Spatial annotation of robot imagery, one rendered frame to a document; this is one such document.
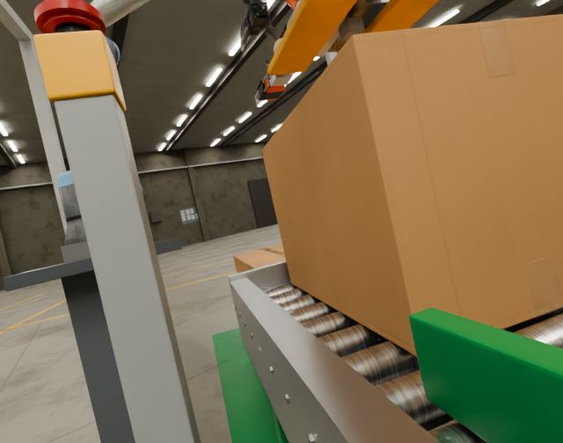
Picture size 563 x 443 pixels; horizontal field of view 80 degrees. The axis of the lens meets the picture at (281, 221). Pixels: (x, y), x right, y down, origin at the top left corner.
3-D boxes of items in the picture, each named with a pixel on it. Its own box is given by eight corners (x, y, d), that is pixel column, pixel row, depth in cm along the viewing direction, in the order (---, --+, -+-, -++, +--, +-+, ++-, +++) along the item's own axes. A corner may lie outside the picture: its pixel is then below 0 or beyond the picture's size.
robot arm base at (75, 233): (69, 244, 115) (62, 215, 114) (62, 248, 129) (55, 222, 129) (127, 233, 127) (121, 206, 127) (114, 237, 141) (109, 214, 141)
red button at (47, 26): (102, 27, 37) (93, -10, 37) (29, 32, 35) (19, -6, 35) (116, 59, 44) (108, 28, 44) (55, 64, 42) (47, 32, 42)
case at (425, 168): (650, 276, 50) (598, 9, 49) (421, 360, 41) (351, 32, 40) (408, 251, 109) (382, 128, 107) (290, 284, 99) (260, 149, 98)
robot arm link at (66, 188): (54, 221, 122) (43, 173, 122) (91, 218, 139) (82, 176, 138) (89, 212, 118) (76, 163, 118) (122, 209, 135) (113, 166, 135)
